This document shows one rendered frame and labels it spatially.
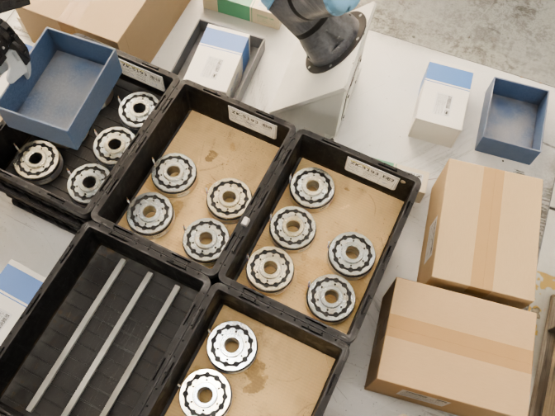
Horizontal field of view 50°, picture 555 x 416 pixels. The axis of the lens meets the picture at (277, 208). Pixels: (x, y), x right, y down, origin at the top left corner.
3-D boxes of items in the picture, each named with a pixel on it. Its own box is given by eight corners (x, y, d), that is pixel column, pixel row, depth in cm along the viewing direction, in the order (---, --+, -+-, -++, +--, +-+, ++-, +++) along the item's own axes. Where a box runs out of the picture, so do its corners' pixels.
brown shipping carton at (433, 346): (363, 389, 132) (377, 378, 118) (382, 296, 141) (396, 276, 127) (497, 426, 130) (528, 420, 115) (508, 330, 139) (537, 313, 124)
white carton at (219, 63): (211, 44, 170) (207, 23, 162) (250, 55, 169) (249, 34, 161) (186, 101, 162) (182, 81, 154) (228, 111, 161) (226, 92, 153)
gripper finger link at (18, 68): (13, 96, 113) (-14, 63, 105) (30, 73, 115) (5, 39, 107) (26, 100, 112) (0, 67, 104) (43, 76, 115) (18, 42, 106)
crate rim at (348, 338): (298, 131, 136) (299, 125, 133) (421, 184, 131) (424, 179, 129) (215, 282, 120) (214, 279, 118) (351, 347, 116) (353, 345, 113)
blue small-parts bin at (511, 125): (485, 91, 167) (494, 76, 160) (538, 105, 165) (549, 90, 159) (474, 150, 159) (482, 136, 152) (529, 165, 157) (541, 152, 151)
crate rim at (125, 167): (183, 82, 140) (182, 76, 138) (298, 131, 136) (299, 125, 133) (89, 222, 125) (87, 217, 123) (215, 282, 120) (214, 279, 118)
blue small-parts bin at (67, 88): (57, 49, 123) (46, 26, 117) (123, 70, 122) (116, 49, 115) (7, 126, 115) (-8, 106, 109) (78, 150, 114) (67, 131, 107)
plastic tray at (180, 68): (201, 30, 173) (199, 18, 168) (264, 49, 171) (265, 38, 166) (162, 102, 162) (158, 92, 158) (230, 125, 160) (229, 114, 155)
